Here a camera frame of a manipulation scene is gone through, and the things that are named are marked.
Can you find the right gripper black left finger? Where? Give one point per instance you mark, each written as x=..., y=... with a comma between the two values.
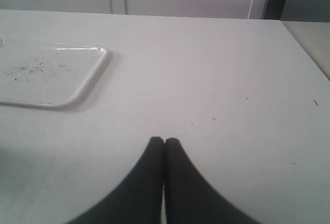
x=138, y=198

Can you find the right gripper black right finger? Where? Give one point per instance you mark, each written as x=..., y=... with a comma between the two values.
x=189, y=198

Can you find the white rectangular tray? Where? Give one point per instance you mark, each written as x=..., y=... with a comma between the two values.
x=48, y=75

